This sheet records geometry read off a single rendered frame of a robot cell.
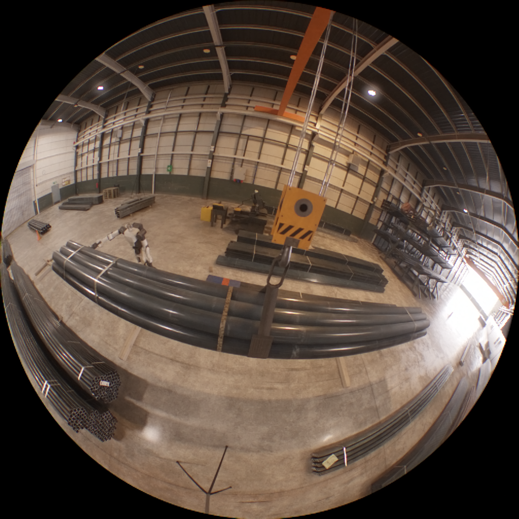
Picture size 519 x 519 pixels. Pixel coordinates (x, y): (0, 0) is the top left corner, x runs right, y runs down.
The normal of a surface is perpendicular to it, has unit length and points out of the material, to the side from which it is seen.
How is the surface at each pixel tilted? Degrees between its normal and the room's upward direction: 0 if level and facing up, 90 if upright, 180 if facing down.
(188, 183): 90
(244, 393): 0
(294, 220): 90
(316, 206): 90
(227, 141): 90
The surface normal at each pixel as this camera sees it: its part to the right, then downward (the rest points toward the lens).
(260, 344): 0.09, 0.05
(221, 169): -0.01, 0.53
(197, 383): 0.22, -0.83
